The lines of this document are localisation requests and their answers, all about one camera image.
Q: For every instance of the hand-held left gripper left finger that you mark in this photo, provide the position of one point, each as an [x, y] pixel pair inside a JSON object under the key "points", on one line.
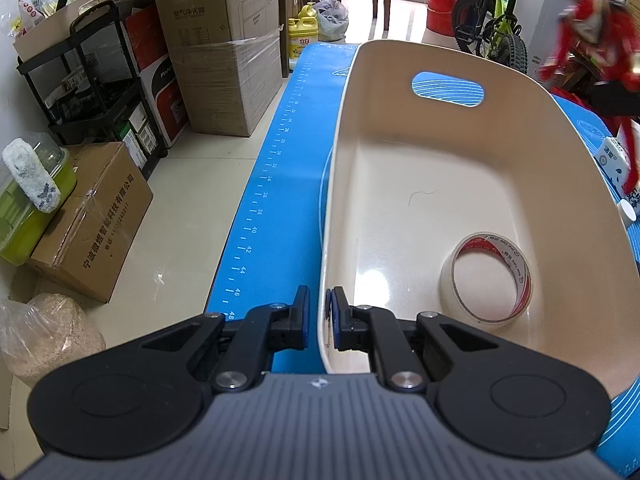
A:
{"points": [[300, 312]]}

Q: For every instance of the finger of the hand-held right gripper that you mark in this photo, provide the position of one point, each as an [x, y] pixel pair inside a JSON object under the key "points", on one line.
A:
{"points": [[617, 99]]}

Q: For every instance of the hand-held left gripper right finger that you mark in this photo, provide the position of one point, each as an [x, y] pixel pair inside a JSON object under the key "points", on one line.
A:
{"points": [[331, 316]]}

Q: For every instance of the red toy robot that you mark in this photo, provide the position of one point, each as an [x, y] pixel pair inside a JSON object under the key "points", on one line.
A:
{"points": [[595, 15]]}

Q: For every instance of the beige plastic storage bin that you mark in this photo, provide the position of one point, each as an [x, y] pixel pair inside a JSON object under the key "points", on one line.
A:
{"points": [[425, 170]]}

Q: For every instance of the clear packing tape roll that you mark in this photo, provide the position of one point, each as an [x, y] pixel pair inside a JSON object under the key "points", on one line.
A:
{"points": [[521, 280]]}

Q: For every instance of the small white blue box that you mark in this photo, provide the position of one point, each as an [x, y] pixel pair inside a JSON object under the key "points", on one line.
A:
{"points": [[614, 160]]}

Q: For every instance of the white appliance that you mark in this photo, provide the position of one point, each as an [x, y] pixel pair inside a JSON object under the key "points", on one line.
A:
{"points": [[547, 20]]}

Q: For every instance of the green black bicycle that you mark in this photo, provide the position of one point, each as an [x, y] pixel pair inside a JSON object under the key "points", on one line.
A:
{"points": [[505, 35]]}

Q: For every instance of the blue measuring mat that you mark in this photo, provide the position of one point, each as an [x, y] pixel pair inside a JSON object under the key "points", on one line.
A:
{"points": [[290, 160]]}

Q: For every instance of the red bucket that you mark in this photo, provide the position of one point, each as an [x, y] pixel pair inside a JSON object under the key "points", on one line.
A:
{"points": [[440, 15]]}

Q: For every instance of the cardboard box with red print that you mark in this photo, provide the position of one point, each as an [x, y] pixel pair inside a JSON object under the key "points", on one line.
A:
{"points": [[100, 230]]}

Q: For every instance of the clear bag of sawdust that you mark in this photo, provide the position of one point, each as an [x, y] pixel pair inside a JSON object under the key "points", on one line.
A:
{"points": [[45, 340]]}

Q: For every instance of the tall taped cardboard box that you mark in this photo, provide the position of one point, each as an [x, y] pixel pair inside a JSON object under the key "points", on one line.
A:
{"points": [[225, 60]]}

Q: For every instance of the red white appliance box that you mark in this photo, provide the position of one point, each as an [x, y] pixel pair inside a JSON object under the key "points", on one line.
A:
{"points": [[160, 85]]}

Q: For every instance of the yellow detergent jug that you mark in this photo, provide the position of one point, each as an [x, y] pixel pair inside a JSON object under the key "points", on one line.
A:
{"points": [[310, 20], [302, 42]]}

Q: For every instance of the green container with clear lid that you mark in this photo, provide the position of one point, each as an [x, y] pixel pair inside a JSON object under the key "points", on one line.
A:
{"points": [[22, 230]]}

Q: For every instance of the black shelf cart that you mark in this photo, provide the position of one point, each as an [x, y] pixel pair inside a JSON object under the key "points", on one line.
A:
{"points": [[95, 105]]}

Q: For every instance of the grey plastic bag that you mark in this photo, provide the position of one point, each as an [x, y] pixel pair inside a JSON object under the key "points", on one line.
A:
{"points": [[332, 20]]}

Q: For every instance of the white paint roller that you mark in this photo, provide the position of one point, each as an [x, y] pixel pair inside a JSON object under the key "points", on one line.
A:
{"points": [[32, 175]]}

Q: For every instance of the flat cardboard piece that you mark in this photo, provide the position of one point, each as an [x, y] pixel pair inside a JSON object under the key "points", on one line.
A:
{"points": [[7, 400]]}

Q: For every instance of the white red snack bag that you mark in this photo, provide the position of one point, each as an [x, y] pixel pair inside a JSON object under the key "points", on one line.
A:
{"points": [[31, 7]]}

